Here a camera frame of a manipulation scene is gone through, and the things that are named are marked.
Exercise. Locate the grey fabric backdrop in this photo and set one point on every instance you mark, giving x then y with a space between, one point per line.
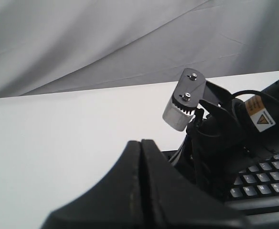
51 46

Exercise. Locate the black Piper right robot arm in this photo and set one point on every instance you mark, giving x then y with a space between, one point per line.
225 132

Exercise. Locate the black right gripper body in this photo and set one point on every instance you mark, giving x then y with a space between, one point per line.
230 139

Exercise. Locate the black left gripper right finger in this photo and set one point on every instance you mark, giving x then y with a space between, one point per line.
170 201

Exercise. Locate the black Acer keyboard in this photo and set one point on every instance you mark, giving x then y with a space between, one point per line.
256 189

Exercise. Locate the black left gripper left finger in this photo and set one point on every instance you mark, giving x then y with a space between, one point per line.
120 200

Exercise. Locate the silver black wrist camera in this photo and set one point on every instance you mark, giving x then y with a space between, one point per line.
191 88

